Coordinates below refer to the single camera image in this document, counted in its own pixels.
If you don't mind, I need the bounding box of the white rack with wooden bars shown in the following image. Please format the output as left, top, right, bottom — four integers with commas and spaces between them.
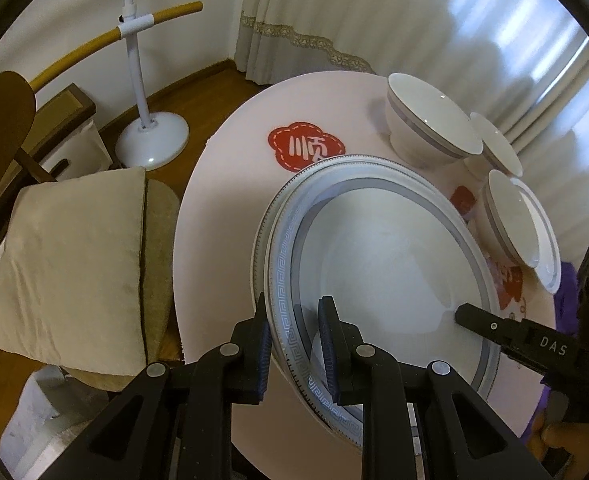
28, 0, 204, 172

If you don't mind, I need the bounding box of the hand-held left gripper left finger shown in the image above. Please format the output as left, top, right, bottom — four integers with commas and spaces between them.
39, 292, 275, 480

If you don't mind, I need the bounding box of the person's purple clothing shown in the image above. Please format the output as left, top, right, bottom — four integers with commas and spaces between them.
522, 260, 583, 443

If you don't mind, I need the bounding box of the wooden chair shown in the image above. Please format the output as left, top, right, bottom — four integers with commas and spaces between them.
0, 71, 70, 306

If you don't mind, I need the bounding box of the round printed table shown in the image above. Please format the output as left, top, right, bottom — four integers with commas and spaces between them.
172, 72, 570, 480

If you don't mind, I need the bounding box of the white curtain with lace trim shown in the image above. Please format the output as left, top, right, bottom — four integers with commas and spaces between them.
233, 0, 589, 161

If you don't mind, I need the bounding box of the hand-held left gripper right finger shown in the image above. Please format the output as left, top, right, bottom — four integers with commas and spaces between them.
317, 296, 550, 480

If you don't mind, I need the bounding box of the beige cushion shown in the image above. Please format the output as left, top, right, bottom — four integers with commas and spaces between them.
0, 166, 148, 377

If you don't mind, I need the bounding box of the person's right hand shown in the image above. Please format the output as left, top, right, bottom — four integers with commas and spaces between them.
537, 420, 589, 480

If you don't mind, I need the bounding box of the white quilted bed cover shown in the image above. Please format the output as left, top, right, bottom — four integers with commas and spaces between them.
0, 364, 83, 467

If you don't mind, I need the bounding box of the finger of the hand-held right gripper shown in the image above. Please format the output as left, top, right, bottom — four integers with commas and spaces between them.
455, 302, 524, 349

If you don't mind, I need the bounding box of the white bowl grey band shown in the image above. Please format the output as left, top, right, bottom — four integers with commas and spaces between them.
385, 73, 484, 168
467, 112, 523, 179
473, 170, 562, 294

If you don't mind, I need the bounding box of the wooden cabinet with white drawers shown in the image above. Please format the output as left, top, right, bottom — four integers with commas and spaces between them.
4, 87, 113, 186

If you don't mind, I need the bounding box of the white plate grey band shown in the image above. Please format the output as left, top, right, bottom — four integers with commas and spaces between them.
252, 156, 370, 448
264, 160, 498, 448

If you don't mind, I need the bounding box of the brown chair seat pad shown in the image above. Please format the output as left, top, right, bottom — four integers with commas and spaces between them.
62, 180, 181, 392

